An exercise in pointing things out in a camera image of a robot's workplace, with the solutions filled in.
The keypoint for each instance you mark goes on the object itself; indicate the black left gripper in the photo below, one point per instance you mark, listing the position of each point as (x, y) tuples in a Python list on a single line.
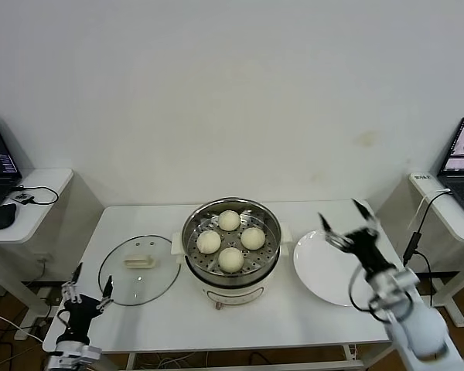
[(77, 320)]

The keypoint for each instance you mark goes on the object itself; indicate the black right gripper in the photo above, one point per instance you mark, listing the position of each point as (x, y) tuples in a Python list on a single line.
[(369, 251)]

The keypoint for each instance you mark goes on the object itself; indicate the white steamed baozi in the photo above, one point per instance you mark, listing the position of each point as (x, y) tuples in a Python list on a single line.
[(229, 220), (209, 242), (253, 238), (231, 259)]

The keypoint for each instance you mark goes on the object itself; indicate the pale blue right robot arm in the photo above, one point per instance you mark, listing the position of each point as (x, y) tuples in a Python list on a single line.
[(421, 328)]

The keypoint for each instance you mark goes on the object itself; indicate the steel perforated steamer basket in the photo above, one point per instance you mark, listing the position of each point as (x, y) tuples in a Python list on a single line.
[(270, 247)]

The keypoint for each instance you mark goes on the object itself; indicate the white round plate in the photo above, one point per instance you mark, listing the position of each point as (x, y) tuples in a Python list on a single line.
[(317, 266)]

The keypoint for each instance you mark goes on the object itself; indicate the white side desk with mouse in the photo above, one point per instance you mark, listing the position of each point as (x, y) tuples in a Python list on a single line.
[(31, 224)]

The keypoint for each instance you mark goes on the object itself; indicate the small black usb hub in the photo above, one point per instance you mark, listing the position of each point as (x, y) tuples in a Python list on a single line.
[(22, 197)]

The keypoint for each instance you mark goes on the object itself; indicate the black computer mouse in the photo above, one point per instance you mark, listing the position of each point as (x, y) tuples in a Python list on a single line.
[(2, 216)]

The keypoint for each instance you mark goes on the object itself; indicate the cream electric cooker base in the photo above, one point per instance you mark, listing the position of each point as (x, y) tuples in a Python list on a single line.
[(236, 290)]

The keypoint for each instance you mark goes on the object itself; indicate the white table frame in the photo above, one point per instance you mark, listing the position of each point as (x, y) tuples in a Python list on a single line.
[(255, 366)]

